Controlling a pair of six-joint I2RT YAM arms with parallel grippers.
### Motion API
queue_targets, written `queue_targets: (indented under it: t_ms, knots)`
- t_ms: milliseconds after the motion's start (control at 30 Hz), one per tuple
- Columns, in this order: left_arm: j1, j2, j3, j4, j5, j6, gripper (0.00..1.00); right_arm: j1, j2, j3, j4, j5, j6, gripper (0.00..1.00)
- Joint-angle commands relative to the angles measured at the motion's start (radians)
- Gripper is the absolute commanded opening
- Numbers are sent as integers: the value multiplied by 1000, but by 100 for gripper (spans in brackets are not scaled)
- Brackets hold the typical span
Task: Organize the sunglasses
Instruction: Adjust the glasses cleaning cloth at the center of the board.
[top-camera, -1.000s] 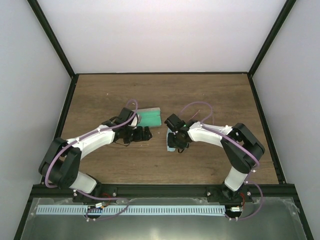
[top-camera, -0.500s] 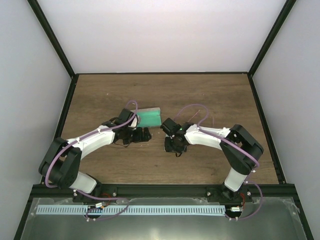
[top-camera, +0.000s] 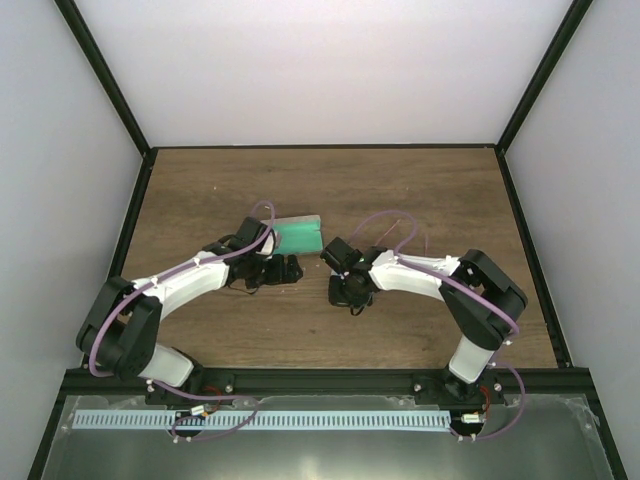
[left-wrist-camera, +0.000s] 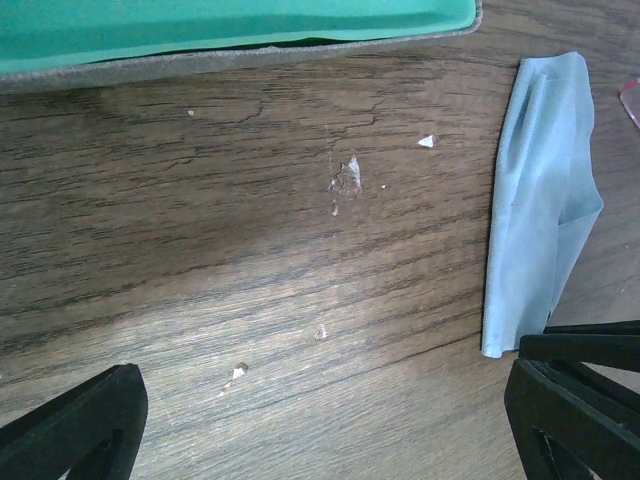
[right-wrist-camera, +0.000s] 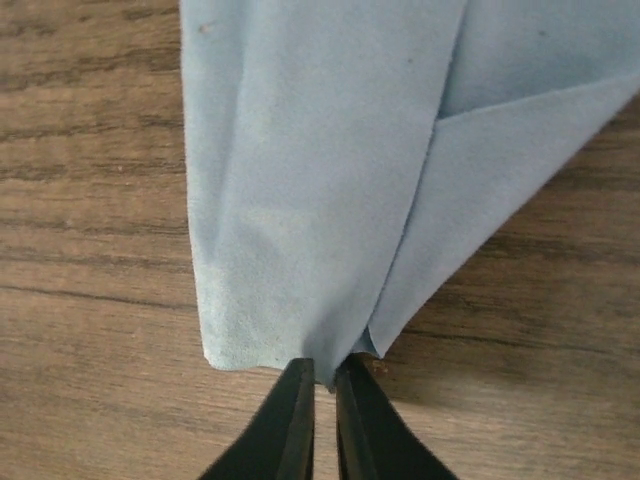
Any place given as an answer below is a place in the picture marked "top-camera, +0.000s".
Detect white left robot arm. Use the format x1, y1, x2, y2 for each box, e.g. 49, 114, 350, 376
76, 235, 303, 404

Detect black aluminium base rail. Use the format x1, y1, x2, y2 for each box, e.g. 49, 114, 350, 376
145, 368, 597, 409

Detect black enclosure frame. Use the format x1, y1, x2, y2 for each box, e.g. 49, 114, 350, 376
24, 0, 629, 480

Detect grey sunglasses case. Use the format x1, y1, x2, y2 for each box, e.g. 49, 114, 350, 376
273, 215, 324, 255

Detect light blue slotted cable duct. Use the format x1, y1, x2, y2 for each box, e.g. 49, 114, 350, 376
72, 410, 451, 432

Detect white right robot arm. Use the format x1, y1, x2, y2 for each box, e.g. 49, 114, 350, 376
320, 238, 528, 403

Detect pink sunglasses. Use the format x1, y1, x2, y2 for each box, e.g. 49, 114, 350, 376
380, 218, 429, 256

